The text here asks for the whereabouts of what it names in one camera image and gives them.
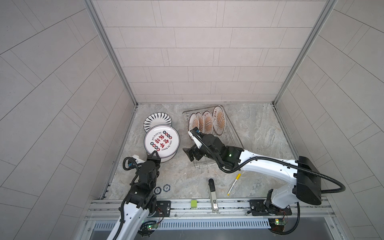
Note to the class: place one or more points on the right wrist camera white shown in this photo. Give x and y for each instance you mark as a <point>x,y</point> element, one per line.
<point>196,136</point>

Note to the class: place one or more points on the metal wire dish rack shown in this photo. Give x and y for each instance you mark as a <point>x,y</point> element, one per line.
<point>228,138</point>

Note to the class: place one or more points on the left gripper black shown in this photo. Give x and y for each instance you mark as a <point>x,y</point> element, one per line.
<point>156,160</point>

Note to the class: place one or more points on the left green circuit board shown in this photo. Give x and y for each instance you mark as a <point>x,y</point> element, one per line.
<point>149,226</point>

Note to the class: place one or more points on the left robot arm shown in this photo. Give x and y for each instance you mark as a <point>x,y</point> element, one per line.
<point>140,201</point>

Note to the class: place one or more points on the orange sunburst plate front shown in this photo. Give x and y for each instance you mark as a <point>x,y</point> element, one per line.
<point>193,121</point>

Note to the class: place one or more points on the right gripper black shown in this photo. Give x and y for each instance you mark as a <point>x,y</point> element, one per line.
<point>195,149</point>

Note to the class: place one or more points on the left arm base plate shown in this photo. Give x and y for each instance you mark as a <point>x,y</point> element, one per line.
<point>163,209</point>

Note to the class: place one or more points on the green circuit board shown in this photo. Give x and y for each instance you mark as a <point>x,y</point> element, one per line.
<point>149,226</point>
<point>277,225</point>

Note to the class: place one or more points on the orange sunburst plate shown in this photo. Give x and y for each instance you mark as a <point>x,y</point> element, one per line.
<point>201,122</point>
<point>193,121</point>
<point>164,140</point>
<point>219,120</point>

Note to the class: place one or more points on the yellow white marker pen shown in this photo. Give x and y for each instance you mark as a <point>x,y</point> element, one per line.
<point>233,184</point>

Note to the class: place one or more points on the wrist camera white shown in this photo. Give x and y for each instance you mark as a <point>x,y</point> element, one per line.
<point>196,136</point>
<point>134,160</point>

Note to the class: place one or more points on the perforated vent strip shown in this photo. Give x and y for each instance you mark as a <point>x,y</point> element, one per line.
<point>211,224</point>

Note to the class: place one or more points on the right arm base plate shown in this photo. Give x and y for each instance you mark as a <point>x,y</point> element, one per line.
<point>258,207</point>

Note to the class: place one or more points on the aluminium front rail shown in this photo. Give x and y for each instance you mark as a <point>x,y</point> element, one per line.
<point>180,209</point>

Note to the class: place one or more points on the blue striped white plate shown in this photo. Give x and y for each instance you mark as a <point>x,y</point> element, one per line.
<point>156,119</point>

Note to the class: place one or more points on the right green circuit board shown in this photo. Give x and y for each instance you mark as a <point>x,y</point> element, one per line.
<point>277,225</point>

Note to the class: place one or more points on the black silver handheld tool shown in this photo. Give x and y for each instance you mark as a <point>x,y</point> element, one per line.
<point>213,196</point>

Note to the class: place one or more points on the red text white plate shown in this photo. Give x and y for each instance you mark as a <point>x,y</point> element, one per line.
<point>208,122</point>

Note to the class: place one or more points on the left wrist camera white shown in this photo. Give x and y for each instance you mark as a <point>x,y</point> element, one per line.
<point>134,160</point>

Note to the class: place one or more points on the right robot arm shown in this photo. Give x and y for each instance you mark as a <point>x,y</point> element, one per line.
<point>304,183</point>

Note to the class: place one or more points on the green small block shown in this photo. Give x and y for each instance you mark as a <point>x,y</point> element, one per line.
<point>194,204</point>

